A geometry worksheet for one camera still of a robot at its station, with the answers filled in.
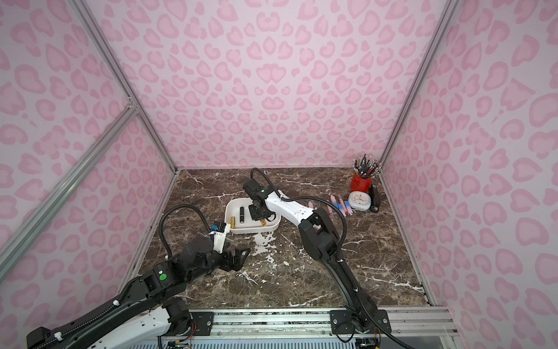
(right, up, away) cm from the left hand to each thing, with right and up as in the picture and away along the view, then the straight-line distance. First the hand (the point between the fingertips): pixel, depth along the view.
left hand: (242, 247), depth 74 cm
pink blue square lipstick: (+38, +13, +30) cm, 50 cm away
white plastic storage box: (-8, +7, +27) cm, 29 cm away
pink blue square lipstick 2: (+44, +11, +28) cm, 53 cm away
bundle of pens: (+52, +29, +27) cm, 65 cm away
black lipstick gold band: (-5, +7, +27) cm, 28 cm away
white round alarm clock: (+50, +13, +30) cm, 60 cm away
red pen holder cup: (+49, +22, +30) cm, 61 cm away
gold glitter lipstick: (+5, +4, +24) cm, 25 cm away
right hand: (+4, +8, +25) cm, 26 cm away
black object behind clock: (+57, +16, +30) cm, 66 cm away
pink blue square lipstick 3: (+40, +10, +28) cm, 50 cm away
